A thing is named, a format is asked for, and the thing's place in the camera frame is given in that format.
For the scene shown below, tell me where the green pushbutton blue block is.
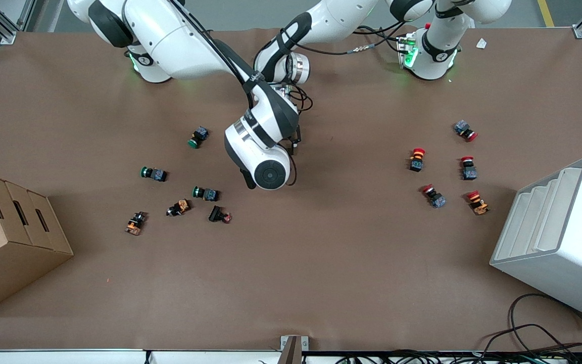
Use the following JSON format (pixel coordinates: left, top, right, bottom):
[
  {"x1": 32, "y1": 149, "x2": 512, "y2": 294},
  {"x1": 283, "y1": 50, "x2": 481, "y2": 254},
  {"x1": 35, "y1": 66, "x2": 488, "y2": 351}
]
[
  {"x1": 140, "y1": 166, "x2": 168, "y2": 183},
  {"x1": 192, "y1": 186, "x2": 220, "y2": 202}
]

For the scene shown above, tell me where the red emergency stop yellow ring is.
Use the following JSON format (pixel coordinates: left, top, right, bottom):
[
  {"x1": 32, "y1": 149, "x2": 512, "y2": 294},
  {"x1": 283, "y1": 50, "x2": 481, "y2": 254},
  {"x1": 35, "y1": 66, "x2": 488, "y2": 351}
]
[{"x1": 409, "y1": 147, "x2": 426, "y2": 173}]

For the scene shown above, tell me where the red pushbutton orange block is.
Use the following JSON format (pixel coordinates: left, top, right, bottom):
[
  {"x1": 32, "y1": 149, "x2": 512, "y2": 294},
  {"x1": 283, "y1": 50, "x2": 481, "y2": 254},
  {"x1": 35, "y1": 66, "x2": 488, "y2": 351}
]
[{"x1": 466, "y1": 190, "x2": 490, "y2": 216}]

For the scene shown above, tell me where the square white illuminated pushbutton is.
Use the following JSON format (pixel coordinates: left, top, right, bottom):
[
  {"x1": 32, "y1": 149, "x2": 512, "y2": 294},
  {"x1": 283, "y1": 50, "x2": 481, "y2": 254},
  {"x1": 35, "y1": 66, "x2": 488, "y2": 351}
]
[{"x1": 208, "y1": 205, "x2": 232, "y2": 224}]

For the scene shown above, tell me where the black selector switch orange block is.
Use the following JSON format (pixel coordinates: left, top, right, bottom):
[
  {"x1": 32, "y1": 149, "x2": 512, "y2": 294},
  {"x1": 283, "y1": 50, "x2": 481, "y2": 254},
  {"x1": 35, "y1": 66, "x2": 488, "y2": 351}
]
[
  {"x1": 124, "y1": 211, "x2": 148, "y2": 236},
  {"x1": 166, "y1": 199, "x2": 192, "y2": 217}
]

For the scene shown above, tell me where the brown cardboard box with slots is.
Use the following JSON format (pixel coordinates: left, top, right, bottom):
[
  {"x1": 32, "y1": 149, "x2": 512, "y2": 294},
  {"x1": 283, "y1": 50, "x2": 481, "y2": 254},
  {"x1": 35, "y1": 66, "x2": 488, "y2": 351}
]
[{"x1": 0, "y1": 169, "x2": 74, "y2": 318}]

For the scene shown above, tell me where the black arm cable with connector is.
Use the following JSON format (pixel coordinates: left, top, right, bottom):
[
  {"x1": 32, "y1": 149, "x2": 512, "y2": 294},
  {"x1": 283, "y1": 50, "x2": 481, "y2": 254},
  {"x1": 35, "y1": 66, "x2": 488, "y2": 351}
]
[{"x1": 299, "y1": 25, "x2": 413, "y2": 56}]

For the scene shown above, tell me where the white stepped storage bin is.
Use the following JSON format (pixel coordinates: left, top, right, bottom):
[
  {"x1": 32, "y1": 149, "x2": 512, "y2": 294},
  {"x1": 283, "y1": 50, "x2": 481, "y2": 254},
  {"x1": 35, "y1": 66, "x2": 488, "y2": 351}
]
[{"x1": 490, "y1": 156, "x2": 582, "y2": 326}]

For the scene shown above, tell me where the black cable bundle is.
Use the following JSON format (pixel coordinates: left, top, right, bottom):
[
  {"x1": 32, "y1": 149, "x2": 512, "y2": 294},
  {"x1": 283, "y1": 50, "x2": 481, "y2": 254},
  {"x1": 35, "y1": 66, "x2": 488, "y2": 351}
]
[{"x1": 336, "y1": 350, "x2": 582, "y2": 364}]

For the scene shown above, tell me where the red pushbutton blue block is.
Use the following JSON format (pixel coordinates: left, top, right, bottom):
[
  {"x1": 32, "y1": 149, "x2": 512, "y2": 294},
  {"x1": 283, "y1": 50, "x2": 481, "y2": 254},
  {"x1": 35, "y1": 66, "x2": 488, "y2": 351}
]
[
  {"x1": 421, "y1": 184, "x2": 447, "y2": 209},
  {"x1": 460, "y1": 156, "x2": 478, "y2": 181},
  {"x1": 454, "y1": 119, "x2": 478, "y2": 143}
]

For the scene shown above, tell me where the black looped cable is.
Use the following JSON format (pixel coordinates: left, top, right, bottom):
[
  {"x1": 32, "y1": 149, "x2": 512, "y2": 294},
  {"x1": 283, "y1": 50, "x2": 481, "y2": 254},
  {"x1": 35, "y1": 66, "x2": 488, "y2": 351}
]
[{"x1": 482, "y1": 293, "x2": 582, "y2": 364}]

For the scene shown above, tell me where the brown table cover sheet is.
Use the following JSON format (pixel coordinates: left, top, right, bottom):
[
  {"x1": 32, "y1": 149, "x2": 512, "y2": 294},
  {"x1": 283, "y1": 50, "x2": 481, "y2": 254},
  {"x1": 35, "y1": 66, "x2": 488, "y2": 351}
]
[{"x1": 0, "y1": 28, "x2": 582, "y2": 351}]

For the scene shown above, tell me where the green pushbutton yellow tab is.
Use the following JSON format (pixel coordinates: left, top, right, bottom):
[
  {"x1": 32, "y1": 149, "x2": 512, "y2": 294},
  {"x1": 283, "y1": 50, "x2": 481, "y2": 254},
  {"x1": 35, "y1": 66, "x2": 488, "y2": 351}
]
[{"x1": 187, "y1": 126, "x2": 209, "y2": 149}]

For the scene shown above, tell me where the metal camera post mount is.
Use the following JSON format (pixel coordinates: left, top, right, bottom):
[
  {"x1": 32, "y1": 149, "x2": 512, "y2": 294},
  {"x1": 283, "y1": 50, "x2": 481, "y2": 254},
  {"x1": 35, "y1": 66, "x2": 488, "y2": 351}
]
[{"x1": 280, "y1": 335, "x2": 309, "y2": 364}]

